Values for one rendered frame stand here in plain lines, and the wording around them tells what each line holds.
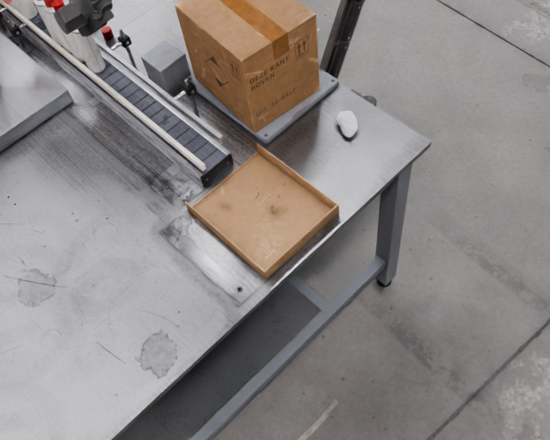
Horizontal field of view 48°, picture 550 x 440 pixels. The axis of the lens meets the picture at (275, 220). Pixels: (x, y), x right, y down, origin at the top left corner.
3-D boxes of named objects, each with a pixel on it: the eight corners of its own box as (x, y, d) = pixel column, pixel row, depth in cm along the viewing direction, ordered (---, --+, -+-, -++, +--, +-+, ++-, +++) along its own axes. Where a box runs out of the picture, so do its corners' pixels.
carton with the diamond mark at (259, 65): (194, 78, 186) (173, 3, 164) (257, 38, 193) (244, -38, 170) (255, 134, 172) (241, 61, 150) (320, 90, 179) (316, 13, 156)
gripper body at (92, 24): (66, 17, 161) (68, 8, 154) (98, -4, 164) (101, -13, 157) (83, 38, 162) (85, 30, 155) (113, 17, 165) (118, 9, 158)
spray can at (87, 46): (85, 69, 189) (59, 14, 171) (99, 59, 190) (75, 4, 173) (95, 77, 186) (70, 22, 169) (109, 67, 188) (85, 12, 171)
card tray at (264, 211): (188, 209, 163) (184, 202, 160) (258, 151, 171) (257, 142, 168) (266, 279, 150) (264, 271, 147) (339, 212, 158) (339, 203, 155)
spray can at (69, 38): (72, 58, 192) (44, 3, 175) (85, 49, 194) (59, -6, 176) (80, 65, 190) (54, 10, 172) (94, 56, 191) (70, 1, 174)
